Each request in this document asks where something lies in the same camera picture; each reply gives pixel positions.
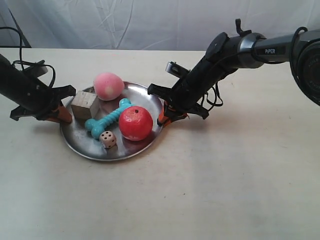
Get large round steel plate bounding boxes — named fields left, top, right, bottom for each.
left=60, top=81, right=163, bottom=162

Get wooden cube block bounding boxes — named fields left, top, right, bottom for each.
left=71, top=91, right=100, bottom=120

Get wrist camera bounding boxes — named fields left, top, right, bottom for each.
left=12, top=60, right=48, bottom=78
left=165, top=61, right=190, bottom=79

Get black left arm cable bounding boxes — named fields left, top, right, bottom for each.
left=0, top=26, right=56, bottom=90

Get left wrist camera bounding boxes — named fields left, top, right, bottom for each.
left=12, top=60, right=48, bottom=78

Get white backdrop cloth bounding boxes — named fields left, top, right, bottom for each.
left=0, top=0, right=320, bottom=51

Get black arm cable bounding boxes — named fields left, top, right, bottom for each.
left=0, top=26, right=56, bottom=90
left=199, top=26, right=308, bottom=111

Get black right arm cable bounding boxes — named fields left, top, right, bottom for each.
left=199, top=26, right=308, bottom=111

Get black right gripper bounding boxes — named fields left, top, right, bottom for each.
left=147, top=72, right=210, bottom=126

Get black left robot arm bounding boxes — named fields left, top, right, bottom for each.
left=0, top=55, right=76, bottom=124

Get turquoise rubber bone toy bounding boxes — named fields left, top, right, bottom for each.
left=84, top=98, right=134, bottom=139

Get wooden die black dots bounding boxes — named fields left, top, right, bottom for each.
left=99, top=130, right=117, bottom=149

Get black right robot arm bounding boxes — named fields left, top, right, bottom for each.
left=147, top=18, right=320, bottom=127

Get pink toy peach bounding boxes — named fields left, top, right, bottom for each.
left=93, top=72, right=125, bottom=101

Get red toy apple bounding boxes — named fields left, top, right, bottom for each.
left=118, top=106, right=153, bottom=142

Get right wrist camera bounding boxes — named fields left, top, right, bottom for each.
left=165, top=61, right=190, bottom=79

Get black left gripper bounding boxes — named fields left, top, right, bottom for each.
left=0, top=72, right=76, bottom=123

